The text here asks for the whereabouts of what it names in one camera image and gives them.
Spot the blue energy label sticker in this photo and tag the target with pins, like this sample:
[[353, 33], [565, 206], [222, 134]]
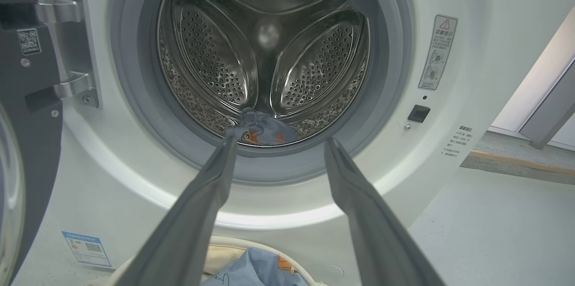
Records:
[[87, 250]]

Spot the white cloth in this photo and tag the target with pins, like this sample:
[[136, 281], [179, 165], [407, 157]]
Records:
[[224, 259]]

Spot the black door latch socket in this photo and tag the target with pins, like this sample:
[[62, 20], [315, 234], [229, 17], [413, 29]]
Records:
[[418, 114]]

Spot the warning pictogram sticker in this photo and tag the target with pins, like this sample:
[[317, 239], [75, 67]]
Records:
[[438, 52]]

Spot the white front-load washing machine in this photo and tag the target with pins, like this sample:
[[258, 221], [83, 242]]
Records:
[[112, 178]]

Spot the black round glass washer door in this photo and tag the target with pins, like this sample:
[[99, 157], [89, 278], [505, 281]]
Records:
[[31, 120]]

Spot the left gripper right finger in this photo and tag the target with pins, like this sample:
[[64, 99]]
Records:
[[373, 232]]

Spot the blue cartoon print garment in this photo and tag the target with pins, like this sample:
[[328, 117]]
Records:
[[260, 270], [265, 129]]

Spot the grey metal frame bar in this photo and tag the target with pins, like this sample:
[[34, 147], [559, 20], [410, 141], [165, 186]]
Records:
[[550, 111]]

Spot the grey rubber door gasket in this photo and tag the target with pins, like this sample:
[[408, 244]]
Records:
[[134, 75]]

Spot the silver door hinge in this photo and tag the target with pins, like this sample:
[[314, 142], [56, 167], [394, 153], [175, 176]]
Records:
[[74, 43]]

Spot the cream canvas laundry basket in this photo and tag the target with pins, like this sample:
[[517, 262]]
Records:
[[233, 240]]

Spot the QR code sticker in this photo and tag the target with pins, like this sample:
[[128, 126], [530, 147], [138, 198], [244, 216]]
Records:
[[29, 42]]

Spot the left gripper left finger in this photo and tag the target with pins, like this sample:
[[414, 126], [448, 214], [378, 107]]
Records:
[[188, 223]]

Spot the perforated steel washer drum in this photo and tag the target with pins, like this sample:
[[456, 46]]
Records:
[[215, 52]]

